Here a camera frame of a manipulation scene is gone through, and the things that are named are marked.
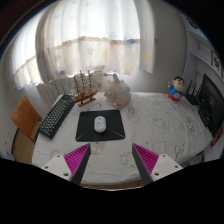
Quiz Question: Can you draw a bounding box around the white cartoon-print computer mouse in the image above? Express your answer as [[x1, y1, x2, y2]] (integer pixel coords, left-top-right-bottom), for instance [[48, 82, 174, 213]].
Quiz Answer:
[[93, 115, 108, 134]]

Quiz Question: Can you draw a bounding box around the black mouse pad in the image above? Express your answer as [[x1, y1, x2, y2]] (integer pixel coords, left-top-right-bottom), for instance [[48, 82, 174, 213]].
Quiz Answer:
[[75, 109, 126, 143]]

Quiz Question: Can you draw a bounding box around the black monitor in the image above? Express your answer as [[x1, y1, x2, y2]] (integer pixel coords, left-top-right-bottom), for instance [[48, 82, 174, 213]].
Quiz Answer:
[[199, 73, 224, 138]]

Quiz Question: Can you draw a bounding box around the cartoon boy figurine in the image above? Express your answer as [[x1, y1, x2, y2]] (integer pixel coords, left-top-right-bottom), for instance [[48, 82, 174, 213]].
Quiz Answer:
[[167, 75, 186, 103]]

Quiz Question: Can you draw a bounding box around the white radiator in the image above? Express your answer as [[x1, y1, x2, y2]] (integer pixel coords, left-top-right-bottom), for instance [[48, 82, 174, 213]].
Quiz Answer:
[[35, 71, 104, 109]]

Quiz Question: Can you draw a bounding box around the black box under monitor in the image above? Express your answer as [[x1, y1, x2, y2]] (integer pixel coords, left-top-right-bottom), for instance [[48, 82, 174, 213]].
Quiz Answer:
[[198, 106, 214, 128]]

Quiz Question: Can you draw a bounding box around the white printed tablecloth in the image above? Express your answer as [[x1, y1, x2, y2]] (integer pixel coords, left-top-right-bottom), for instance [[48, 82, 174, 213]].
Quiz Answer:
[[32, 91, 214, 186]]

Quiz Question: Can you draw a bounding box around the white wall shelf unit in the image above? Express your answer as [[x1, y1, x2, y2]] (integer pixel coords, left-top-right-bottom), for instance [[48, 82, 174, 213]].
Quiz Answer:
[[181, 13, 224, 101]]

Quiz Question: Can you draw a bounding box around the wooden model sailing ship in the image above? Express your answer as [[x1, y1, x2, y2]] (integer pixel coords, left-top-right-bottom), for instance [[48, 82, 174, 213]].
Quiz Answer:
[[72, 69, 103, 108]]

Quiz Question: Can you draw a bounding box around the red flat packet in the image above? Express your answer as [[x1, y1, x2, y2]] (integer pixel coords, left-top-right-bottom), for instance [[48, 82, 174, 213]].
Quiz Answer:
[[210, 126, 224, 148]]

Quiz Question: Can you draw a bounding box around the black keyboard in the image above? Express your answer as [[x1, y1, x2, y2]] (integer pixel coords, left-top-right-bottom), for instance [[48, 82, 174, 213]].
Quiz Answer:
[[36, 93, 76, 140]]

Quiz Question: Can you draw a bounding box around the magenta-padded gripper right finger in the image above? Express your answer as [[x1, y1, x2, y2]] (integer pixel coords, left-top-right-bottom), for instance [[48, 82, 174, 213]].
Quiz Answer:
[[131, 143, 184, 186]]

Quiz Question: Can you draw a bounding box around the orange wooden chair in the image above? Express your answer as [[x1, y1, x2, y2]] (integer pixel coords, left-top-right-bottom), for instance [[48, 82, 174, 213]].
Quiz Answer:
[[10, 95, 43, 165]]

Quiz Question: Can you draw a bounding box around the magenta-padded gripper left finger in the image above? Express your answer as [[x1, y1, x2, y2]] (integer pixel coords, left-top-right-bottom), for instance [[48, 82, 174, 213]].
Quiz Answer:
[[41, 143, 92, 186]]

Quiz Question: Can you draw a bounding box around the white sheer curtain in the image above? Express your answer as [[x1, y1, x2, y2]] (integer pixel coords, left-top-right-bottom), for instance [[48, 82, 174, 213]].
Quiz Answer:
[[13, 0, 156, 88]]

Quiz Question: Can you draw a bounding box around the black router with antennas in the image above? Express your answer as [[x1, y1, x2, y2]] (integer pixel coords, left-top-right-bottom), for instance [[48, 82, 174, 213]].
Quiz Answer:
[[184, 79, 203, 107]]

